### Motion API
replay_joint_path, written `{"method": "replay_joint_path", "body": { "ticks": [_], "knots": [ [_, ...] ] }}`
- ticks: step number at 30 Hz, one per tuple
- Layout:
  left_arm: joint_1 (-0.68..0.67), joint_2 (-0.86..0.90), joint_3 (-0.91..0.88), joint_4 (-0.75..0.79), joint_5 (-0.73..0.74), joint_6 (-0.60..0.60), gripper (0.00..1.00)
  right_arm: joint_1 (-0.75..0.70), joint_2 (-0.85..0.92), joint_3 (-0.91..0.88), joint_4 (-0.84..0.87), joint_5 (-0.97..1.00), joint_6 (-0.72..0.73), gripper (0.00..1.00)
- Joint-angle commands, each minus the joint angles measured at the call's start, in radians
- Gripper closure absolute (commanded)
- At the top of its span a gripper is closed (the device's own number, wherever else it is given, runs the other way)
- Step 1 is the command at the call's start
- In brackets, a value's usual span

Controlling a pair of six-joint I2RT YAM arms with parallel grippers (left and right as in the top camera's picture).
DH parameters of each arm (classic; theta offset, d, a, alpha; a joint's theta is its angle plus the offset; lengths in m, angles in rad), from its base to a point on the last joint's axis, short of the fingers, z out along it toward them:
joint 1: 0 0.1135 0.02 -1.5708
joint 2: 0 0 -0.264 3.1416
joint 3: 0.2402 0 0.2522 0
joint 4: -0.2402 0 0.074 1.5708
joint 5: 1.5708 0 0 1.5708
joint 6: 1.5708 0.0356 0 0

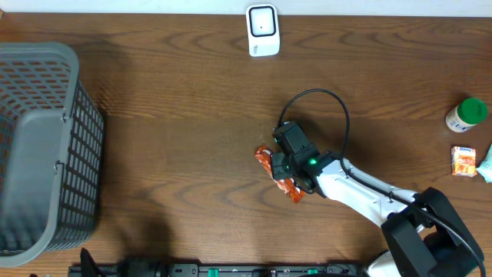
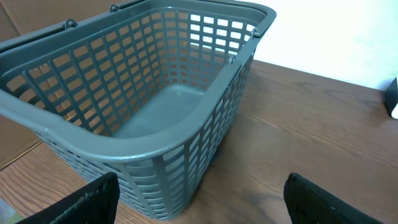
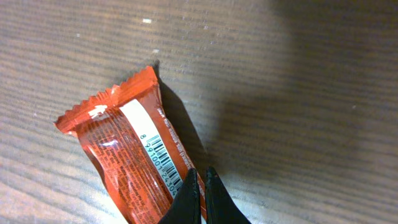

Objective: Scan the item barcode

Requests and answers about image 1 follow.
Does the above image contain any small orange snack packet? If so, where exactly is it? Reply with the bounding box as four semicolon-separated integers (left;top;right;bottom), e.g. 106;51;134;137
450;146;477;177

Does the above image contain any teal white wipes packet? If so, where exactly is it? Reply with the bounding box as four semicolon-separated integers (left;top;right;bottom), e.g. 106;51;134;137
477;145;492;183

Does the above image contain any orange red candy bar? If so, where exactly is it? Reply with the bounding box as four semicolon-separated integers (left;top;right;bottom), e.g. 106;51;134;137
254;145;305;204

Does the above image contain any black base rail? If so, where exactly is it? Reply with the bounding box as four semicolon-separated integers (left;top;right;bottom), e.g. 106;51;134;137
68;262;370;277

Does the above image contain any green lid jar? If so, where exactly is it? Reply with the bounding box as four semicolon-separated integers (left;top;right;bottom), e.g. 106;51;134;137
445;98;488;133

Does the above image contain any grey plastic mesh basket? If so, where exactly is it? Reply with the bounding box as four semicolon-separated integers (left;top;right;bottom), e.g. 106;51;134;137
1;42;105;268

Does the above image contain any white barcode scanner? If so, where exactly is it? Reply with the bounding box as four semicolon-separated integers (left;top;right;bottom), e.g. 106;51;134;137
245;4;281;58

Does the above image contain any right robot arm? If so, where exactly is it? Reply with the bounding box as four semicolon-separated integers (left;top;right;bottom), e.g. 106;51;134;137
271;122;484;276

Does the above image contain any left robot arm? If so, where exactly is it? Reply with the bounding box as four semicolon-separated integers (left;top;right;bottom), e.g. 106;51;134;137
68;248;168;277

